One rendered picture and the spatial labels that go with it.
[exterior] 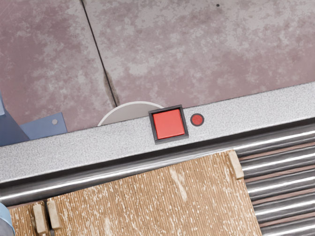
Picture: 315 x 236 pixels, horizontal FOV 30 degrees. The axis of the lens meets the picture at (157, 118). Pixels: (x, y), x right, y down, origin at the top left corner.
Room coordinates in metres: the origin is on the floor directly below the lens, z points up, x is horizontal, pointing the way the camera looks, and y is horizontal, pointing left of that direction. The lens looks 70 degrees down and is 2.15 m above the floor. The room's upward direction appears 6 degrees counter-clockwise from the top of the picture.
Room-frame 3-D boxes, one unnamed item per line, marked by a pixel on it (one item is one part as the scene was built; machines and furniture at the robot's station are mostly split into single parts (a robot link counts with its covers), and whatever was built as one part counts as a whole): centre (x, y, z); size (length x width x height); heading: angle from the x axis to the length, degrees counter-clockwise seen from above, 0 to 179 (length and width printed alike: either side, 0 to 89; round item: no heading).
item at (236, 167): (0.31, -0.15, 0.95); 0.06 x 0.02 x 0.03; 9
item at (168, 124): (0.43, -0.02, 0.92); 0.06 x 0.06 x 0.01; 6
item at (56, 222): (0.25, 0.23, 0.95); 0.06 x 0.02 x 0.03; 9
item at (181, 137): (0.43, -0.02, 0.92); 0.08 x 0.08 x 0.02; 6
